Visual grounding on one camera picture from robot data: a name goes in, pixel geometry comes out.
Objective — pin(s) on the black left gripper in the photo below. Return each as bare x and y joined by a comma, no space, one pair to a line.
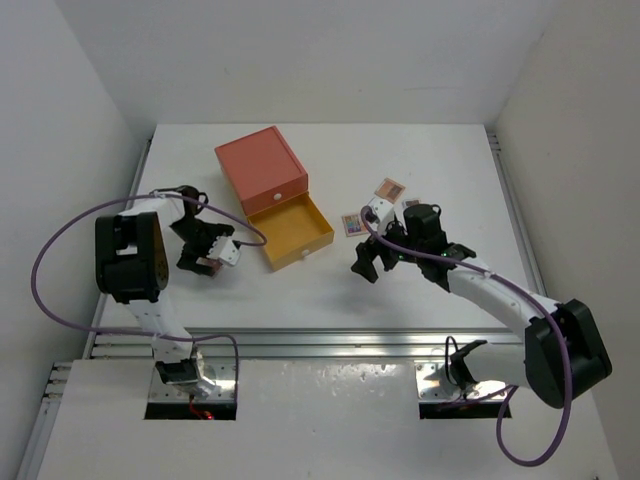
188,257

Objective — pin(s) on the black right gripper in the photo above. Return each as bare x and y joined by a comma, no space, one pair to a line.
365,253

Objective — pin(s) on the clear nine-pan eyeshadow palette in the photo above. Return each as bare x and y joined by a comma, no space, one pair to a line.
208,267

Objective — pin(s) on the yellow drawer with white knob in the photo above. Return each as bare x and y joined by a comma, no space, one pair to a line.
294,229

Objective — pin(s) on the orange drawer with white knob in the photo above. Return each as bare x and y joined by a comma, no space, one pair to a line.
274,195

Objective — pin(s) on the orange drawer box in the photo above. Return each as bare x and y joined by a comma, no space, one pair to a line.
256,161

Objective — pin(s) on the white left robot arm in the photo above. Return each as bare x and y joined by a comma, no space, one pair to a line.
132,267

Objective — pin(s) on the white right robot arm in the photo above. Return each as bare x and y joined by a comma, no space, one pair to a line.
560,354

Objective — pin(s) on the small colourful eyeshadow palette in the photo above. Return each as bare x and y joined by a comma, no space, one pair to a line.
352,225

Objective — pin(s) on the square orange blush compact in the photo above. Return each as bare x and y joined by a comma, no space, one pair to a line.
390,190

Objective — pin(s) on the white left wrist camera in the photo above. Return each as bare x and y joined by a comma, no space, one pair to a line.
225,251

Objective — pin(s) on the aluminium rail frame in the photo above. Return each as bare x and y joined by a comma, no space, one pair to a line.
327,384

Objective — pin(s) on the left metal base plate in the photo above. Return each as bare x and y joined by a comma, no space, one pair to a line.
204,381

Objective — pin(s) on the metal base plate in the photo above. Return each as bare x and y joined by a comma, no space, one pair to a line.
204,381
436,385

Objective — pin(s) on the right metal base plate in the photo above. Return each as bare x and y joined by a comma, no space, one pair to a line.
436,385

